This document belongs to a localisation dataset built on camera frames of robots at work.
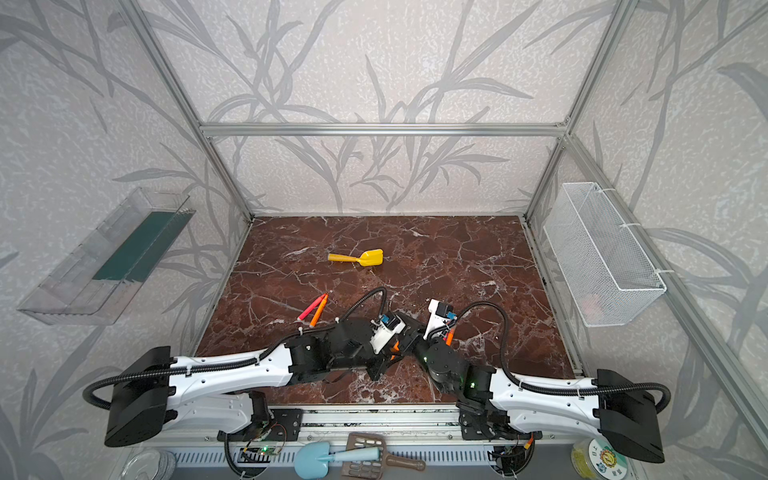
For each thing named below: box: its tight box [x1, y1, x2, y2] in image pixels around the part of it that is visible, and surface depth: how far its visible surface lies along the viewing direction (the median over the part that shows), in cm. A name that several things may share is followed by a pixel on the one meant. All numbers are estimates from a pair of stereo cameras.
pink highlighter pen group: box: [297, 293, 327, 321], surface depth 96 cm
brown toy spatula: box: [341, 432, 426, 479], surface depth 70 cm
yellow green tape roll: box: [571, 437, 629, 480], surface depth 64 cm
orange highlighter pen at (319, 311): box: [310, 294, 329, 328], surface depth 96 cm
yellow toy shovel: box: [328, 249, 384, 267], surface depth 109 cm
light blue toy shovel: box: [294, 442, 381, 479], surface depth 70 cm
